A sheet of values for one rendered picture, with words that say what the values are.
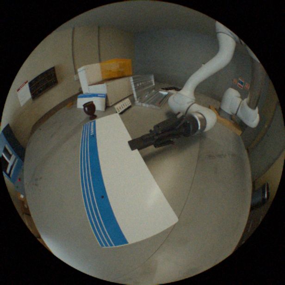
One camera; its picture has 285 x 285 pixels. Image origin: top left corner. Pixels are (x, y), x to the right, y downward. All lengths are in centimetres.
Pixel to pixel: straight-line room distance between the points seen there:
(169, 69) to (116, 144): 293
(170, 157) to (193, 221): 24
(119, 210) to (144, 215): 5
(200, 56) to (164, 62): 110
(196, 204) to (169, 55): 314
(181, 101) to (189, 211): 45
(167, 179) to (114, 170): 17
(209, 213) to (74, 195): 45
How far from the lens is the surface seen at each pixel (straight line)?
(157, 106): 60
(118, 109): 55
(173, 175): 30
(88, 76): 85
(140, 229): 18
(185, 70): 294
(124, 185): 18
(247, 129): 316
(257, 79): 64
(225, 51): 48
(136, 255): 32
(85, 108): 57
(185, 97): 45
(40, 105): 219
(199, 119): 33
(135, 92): 64
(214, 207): 36
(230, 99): 85
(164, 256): 33
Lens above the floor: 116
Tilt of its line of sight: 49 degrees down
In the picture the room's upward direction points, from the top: straight up
